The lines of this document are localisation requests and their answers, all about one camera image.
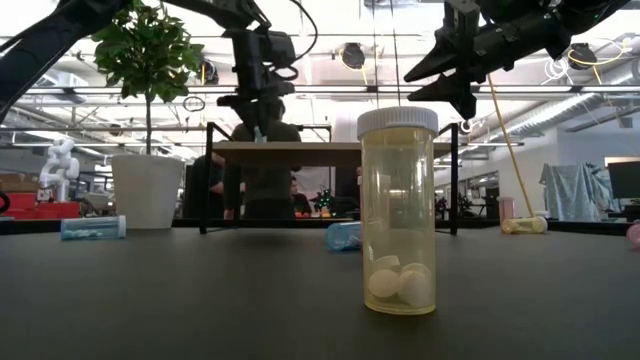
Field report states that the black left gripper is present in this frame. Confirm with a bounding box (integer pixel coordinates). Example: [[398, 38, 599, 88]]
[[217, 27, 299, 140]]

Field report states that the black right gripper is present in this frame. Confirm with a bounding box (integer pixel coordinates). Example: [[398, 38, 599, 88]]
[[403, 0, 571, 121]]

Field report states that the orange-red medicine bottle white cap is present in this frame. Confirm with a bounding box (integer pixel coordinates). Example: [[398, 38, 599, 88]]
[[496, 195, 516, 226]]

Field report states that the person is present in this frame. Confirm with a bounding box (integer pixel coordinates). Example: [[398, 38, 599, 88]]
[[182, 152, 226, 220], [289, 175, 314, 219], [223, 97, 304, 221]]

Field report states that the green leafy potted tree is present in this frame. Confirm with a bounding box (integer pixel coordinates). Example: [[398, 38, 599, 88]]
[[91, 0, 205, 156]]

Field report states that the white round plant pot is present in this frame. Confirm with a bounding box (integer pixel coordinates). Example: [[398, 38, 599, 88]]
[[110, 153, 186, 230]]

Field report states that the grey draped cloth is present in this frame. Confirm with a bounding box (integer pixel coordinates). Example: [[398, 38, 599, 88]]
[[538, 161, 614, 223]]

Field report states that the black computer monitor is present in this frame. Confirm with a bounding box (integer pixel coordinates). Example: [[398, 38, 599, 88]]
[[606, 159, 640, 222]]

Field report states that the red storage box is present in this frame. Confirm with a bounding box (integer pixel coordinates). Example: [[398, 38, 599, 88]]
[[0, 192, 82, 221]]

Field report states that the brown cardboard box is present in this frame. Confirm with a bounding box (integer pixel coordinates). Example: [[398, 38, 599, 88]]
[[0, 172, 41, 194]]

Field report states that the black hanging cable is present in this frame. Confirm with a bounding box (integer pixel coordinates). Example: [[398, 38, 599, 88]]
[[387, 0, 402, 109]]

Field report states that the wooden shelf with black frame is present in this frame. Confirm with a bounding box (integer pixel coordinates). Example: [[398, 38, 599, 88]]
[[198, 121, 460, 236]]

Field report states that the black hanging ring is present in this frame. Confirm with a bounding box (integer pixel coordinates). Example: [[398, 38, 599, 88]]
[[182, 95, 207, 114]]

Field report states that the orange-yellow hanging cable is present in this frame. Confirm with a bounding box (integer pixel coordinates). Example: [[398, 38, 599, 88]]
[[485, 73, 536, 219]]

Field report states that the white coiled cable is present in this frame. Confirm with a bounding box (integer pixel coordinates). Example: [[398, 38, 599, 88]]
[[543, 55, 572, 85]]

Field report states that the silver ceiling air duct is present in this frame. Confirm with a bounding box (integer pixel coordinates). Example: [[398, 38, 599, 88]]
[[492, 62, 640, 144]]

